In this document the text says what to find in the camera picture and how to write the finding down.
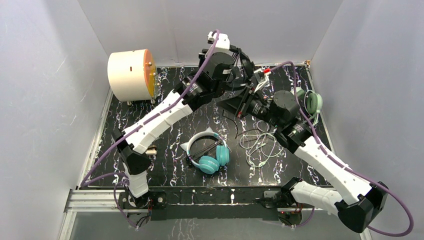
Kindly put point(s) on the teal cat-ear headphones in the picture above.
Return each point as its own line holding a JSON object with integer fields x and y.
{"x": 211, "y": 158}

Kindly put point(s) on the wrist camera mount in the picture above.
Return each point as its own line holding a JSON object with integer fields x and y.
{"x": 262, "y": 77}
{"x": 221, "y": 41}

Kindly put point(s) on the cream cylindrical drum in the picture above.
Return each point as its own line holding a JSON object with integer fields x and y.
{"x": 132, "y": 75}

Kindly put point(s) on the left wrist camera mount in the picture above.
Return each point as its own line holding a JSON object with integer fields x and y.
{"x": 221, "y": 41}

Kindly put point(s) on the green headphones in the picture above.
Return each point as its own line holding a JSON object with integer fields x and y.
{"x": 313, "y": 102}

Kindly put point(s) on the small tan white clip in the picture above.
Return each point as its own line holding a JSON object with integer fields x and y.
{"x": 151, "y": 150}

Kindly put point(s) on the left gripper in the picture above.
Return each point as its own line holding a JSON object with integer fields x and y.
{"x": 247, "y": 65}

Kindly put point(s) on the black headphones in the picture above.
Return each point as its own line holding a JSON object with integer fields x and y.
{"x": 242, "y": 60}

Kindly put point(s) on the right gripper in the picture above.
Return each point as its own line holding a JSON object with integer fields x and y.
{"x": 237, "y": 103}

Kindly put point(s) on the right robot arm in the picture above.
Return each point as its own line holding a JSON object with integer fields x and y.
{"x": 355, "y": 201}

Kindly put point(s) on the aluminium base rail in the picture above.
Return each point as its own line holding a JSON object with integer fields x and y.
{"x": 188, "y": 202}

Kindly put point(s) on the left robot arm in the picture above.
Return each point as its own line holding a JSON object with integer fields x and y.
{"x": 189, "y": 94}

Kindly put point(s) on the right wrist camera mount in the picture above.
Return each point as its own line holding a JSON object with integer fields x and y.
{"x": 262, "y": 77}

